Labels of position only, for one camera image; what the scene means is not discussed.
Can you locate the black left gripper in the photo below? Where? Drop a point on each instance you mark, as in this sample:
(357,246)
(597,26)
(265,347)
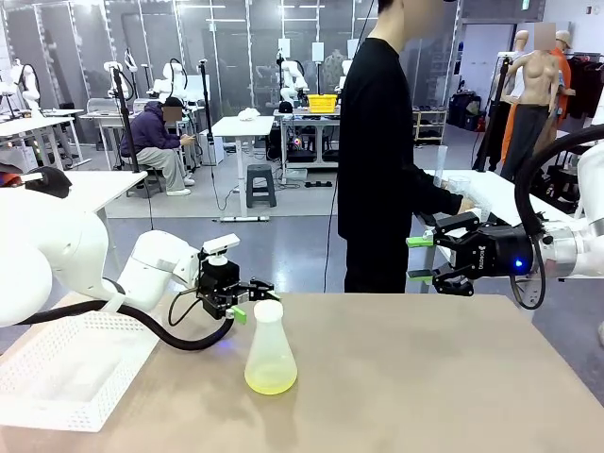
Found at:
(219,283)

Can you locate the person's right forearm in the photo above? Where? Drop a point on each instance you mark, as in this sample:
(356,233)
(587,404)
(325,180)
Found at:
(439,200)

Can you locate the white height-adjustable table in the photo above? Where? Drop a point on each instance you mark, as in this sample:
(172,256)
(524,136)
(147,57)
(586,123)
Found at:
(243,127)

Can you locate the black baseball cap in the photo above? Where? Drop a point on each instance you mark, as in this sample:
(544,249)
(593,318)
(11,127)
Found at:
(52,181)

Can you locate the shoe rack with shoes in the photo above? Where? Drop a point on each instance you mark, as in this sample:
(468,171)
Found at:
(430,125)

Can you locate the yellow plastic basket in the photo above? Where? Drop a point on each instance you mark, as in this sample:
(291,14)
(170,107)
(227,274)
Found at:
(323,103)

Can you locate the clear graduated cylinder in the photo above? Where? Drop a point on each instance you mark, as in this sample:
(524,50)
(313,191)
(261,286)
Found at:
(442,165)

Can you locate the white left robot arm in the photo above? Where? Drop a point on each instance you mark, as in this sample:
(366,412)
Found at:
(71,255)

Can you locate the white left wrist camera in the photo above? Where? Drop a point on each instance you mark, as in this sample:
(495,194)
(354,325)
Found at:
(219,243)

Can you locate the mannequin in orange clothes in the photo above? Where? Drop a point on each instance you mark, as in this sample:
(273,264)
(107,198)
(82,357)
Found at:
(562,71)

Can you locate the person in black clothes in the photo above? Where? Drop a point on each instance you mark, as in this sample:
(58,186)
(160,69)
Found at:
(373,151)

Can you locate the person in purple jacket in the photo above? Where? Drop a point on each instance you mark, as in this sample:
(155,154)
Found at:
(153,141)

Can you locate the black luggage bags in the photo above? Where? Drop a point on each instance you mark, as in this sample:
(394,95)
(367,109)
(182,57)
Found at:
(464,111)

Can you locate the white background workbench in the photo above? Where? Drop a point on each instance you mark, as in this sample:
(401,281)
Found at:
(38,123)

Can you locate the grey plastic stool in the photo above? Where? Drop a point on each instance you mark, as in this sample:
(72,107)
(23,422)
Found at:
(261,184)

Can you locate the black tripod stand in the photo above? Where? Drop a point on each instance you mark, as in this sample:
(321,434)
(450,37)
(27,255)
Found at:
(206,108)
(123,118)

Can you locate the beige bare mannequin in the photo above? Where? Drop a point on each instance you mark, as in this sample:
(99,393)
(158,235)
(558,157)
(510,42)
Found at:
(533,94)

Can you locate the translucent plastic conical flask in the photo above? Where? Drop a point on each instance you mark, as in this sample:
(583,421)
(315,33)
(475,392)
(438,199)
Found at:
(271,363)

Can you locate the white rectangular table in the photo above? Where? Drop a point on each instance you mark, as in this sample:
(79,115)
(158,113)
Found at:
(108,189)

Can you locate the rack of dark clothes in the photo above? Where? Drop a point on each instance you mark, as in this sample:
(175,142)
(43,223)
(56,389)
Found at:
(585,85)

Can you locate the white perforated plastic basket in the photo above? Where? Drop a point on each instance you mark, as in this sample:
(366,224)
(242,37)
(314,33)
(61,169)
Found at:
(71,377)

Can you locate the white rounded-corner table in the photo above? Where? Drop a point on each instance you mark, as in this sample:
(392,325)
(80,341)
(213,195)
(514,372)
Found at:
(505,193)

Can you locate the white crumpled cloth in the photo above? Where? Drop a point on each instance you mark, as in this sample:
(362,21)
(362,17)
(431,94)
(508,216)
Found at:
(248,114)

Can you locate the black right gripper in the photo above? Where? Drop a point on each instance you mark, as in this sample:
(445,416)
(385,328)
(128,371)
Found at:
(500,252)

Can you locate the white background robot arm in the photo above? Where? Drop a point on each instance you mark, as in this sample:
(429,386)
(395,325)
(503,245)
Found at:
(28,87)
(171,82)
(291,80)

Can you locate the person's right hand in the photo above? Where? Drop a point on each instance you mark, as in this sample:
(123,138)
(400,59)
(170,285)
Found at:
(467,206)

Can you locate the white power strip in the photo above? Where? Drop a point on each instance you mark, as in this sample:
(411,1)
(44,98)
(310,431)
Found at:
(244,219)

